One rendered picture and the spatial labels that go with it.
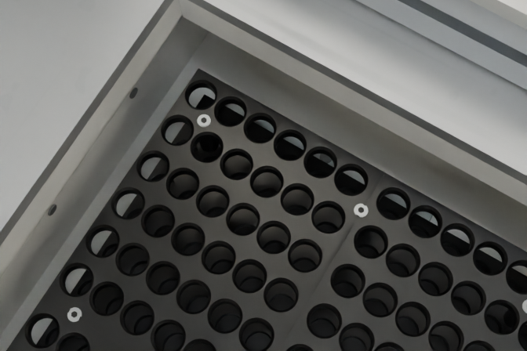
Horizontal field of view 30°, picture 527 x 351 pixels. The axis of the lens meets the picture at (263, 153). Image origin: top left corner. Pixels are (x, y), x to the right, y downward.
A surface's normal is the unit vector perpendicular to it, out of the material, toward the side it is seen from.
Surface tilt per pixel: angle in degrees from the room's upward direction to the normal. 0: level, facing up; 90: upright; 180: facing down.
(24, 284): 90
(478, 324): 0
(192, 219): 0
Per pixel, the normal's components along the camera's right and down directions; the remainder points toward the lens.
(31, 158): -0.03, -0.32
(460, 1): -0.52, 0.81
